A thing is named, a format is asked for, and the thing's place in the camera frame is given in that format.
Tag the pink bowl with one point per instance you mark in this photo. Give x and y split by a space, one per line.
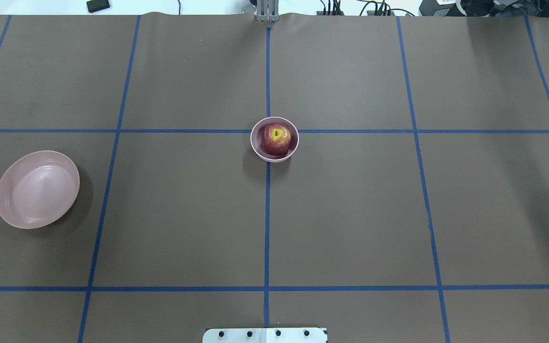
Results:
255 139

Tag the orange black power strip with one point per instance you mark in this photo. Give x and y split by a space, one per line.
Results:
358 13

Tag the red apple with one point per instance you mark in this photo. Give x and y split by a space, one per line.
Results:
276 139

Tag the pink plate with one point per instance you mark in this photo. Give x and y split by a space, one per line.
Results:
38 189

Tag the small black square device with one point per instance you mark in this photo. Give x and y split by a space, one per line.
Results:
94 6

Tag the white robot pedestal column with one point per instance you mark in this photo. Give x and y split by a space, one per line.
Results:
266 335

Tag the aluminium frame post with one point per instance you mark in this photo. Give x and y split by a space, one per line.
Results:
267 10

